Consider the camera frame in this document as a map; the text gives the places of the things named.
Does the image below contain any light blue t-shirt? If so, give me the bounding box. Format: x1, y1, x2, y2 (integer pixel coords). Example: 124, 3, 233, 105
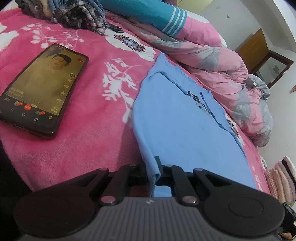
132, 54, 255, 197

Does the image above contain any stack of folded pink clothes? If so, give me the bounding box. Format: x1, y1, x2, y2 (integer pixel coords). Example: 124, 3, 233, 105
264, 156, 295, 206

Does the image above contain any pile of jeans and plaid clothes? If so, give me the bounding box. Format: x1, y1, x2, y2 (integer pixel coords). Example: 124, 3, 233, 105
16, 0, 124, 35

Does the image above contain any operator right hand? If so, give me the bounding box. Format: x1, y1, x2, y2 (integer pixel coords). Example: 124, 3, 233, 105
278, 232, 295, 240

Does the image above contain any pink floral bed blanket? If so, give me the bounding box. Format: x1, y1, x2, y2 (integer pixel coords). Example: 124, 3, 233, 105
0, 9, 271, 194

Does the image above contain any smartphone with lit screen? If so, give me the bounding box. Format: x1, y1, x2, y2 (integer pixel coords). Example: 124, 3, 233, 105
1, 43, 89, 139

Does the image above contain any pink grey quilt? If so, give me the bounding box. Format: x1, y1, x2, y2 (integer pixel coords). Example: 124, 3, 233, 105
107, 12, 273, 147

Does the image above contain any wooden door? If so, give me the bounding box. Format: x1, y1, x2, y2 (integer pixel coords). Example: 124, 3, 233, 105
236, 28, 269, 72

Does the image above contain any teal pink striped pillow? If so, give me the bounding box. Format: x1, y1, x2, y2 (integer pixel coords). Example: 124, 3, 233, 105
100, 0, 227, 48

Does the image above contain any pale yellow wardrobe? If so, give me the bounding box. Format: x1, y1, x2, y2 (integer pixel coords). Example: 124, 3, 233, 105
177, 0, 213, 13

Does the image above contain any dark framed wall mirror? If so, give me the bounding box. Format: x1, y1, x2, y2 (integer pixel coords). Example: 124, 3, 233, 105
250, 50, 294, 89

